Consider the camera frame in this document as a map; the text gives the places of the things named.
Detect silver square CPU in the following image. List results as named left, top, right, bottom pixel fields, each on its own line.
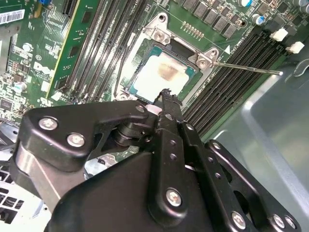
left=126, top=45, right=197, bottom=103

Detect thin metal locking lever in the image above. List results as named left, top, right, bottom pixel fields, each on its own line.
left=114, top=33, right=136, bottom=97
left=211, top=60, right=284, bottom=75

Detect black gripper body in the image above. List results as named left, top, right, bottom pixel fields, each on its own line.
left=44, top=152, right=227, bottom=232

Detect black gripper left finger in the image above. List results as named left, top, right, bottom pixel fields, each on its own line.
left=9, top=88, right=189, bottom=220

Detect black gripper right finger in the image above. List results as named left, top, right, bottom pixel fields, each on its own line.
left=178, top=120, right=302, bottom=232

